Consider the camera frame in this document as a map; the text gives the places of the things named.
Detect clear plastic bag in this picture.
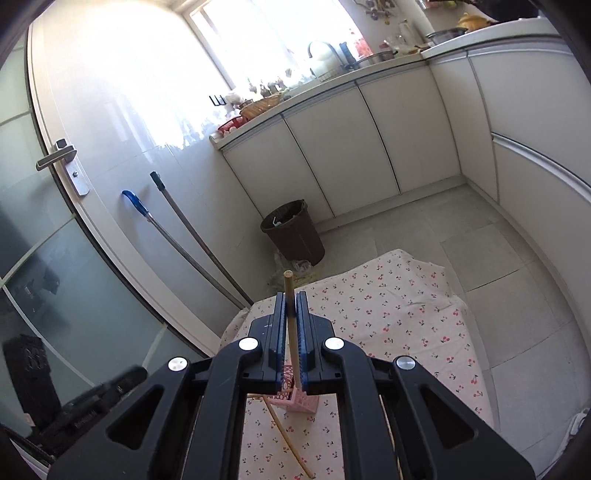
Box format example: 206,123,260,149
270,251,319,296

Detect white kitchen cabinets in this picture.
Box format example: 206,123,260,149
210,18,591,296

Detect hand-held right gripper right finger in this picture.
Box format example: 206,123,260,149
295,291,536,480

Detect metal door handle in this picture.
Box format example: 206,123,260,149
36,138,90,198

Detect pink plastic utensil holder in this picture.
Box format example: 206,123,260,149
271,364,320,415

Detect cherry print tablecloth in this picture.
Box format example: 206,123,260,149
194,248,497,480

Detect brown plastic trash bin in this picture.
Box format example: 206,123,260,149
260,199,326,267

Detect white electric kettle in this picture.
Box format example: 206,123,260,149
397,21,419,51

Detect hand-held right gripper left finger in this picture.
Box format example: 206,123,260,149
48,292,287,480

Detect frosted glass sliding door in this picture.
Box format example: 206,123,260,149
0,18,222,462

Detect kitchen window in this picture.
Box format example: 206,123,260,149
189,0,365,93

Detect blue grip mop handle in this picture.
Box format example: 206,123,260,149
121,189,254,311

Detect water heater pipes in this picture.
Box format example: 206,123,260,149
365,0,394,22

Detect wooden chopstick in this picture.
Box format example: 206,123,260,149
283,270,305,395
263,396,313,478

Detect teal tip broom handle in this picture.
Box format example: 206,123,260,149
148,171,256,305

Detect steel pot with lid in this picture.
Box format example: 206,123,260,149
426,28,469,46

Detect woven basket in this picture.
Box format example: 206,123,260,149
240,92,283,121

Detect black wok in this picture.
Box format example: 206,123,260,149
475,0,541,24

